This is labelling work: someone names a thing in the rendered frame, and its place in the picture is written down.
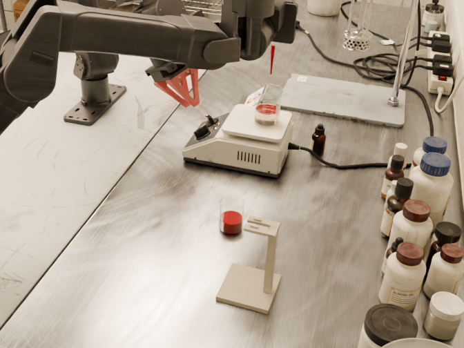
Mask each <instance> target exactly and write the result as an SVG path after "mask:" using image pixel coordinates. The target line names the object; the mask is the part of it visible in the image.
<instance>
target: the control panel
mask: <svg viewBox="0 0 464 348"><path fill-rule="evenodd" d="M229 114H230V112H229V113H226V114H223V115H220V116H218V117H214V118H218V119H219V121H218V122H219V124H216V125H215V124H214V125H212V126H209V127H208V128H209V131H210V132H211V133H210V134H209V135H208V136H207V137H205V138H204V139H200V140H196V137H195V135H194V134H193V136H192V137H191V138H190V140H189V141H188V143H187V144H186V146H185V148H186V147H188V146H192V145H194V144H198V143H200V142H204V141H206V140H209V139H212V138H214V137H215V136H216V135H217V133H218V131H219V130H220V128H221V127H222V125H223V123H224V122H225V120H226V119H227V117H228V116H229ZM214 118H213V119H214ZM207 122H208V121H207V120H206V121H204V122H202V123H201V124H200V126H199V127H198V128H200V127H201V126H203V125H204V124H205V123H207ZM213 127H216V128H214V129H213ZM198 128H197V129H198Z"/></svg>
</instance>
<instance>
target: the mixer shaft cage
mask: <svg viewBox="0 0 464 348"><path fill-rule="evenodd" d="M354 1H355V0H351V7H350V12H349V20H348V25H347V29H346V30H344V31H343V36H344V41H343V44H342V46H343V48H345V49H347V50H350V51H354V52H364V51H368V50H369V49H370V47H369V44H370V40H371V39H372V37H373V34H372V33H371V32H370V31H368V30H369V22H370V18H371V11H372V6H373V2H374V0H370V4H369V11H368V15H367V23H366V28H365V30H364V28H363V24H364V19H365V11H366V7H367V0H362V2H361V7H360V14H359V19H358V27H357V28H350V27H351V19H352V14H353V9H354ZM353 48H354V49H353ZM357 48H358V49H357Z"/></svg>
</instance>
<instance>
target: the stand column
mask: <svg viewBox="0 0 464 348"><path fill-rule="evenodd" d="M418 1H419V0H412V2H411V6H410V9H409V16H408V19H407V25H406V29H405V35H404V39H403V44H402V48H401V52H400V58H399V62H398V67H397V71H396V78H395V81H394V87H393V91H392V94H391V98H389V100H388V102H387V105H388V106H391V107H397V106H399V104H398V103H399V100H398V93H399V89H400V83H401V79H402V76H403V71H404V67H405V61H406V57H407V51H408V48H409V42H410V39H411V35H412V29H413V25H414V20H415V16H416V10H417V7H418Z"/></svg>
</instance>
